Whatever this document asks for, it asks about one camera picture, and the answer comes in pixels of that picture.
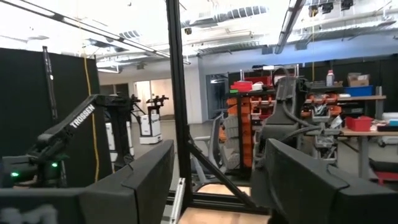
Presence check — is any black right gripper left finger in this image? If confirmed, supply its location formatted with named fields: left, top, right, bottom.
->
left=0, top=139, right=175, bottom=224

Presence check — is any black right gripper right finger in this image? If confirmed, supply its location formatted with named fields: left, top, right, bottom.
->
left=250, top=138, right=398, bottom=224

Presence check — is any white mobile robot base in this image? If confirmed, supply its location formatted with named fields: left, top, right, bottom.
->
left=139, top=95, right=170, bottom=146
left=104, top=120, right=136, bottom=162

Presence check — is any wooden workbench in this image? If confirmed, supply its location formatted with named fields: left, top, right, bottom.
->
left=337, top=95, right=398, bottom=180

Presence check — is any shelf with orange bins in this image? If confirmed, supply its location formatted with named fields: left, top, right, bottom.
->
left=226, top=88, right=279, bottom=178

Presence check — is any red plastic bin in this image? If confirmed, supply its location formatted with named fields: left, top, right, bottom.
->
left=345, top=116, right=374, bottom=132

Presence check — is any metal cart with orange bins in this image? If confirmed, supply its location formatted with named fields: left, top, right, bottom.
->
left=300, top=92, right=343, bottom=149

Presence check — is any grey office chair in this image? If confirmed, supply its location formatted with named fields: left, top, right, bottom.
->
left=190, top=112, right=241, bottom=187

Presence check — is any blue plastic bin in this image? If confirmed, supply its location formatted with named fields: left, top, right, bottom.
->
left=344, top=85, right=374, bottom=97

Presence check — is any white bottle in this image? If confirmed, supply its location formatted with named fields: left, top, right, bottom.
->
left=325, top=69, right=335, bottom=87

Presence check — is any cardboard box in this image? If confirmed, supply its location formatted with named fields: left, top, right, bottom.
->
left=347, top=73, right=371, bottom=87

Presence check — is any red storage box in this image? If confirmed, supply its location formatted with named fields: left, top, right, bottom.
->
left=252, top=76, right=273, bottom=86
left=230, top=80, right=253, bottom=93

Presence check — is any thin black pole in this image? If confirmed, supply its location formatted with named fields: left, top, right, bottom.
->
left=42, top=45, right=60, bottom=125

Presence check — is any black partition panel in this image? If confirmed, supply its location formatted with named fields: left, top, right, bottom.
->
left=0, top=47, right=113, bottom=187

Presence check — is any long ceiling light strip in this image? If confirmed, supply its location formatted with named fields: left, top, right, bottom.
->
left=274, top=0, right=307, bottom=55
left=0, top=0, right=191, bottom=65

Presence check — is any silver aluminium rail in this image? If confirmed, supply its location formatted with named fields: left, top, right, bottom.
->
left=160, top=177, right=187, bottom=224

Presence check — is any yellow hanging cable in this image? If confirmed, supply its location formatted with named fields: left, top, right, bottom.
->
left=82, top=55, right=100, bottom=183

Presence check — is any black machine with cables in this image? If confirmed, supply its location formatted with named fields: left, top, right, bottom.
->
left=253, top=75, right=312, bottom=150

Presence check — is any black aluminium table frame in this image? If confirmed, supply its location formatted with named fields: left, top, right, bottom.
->
left=165, top=0, right=271, bottom=215

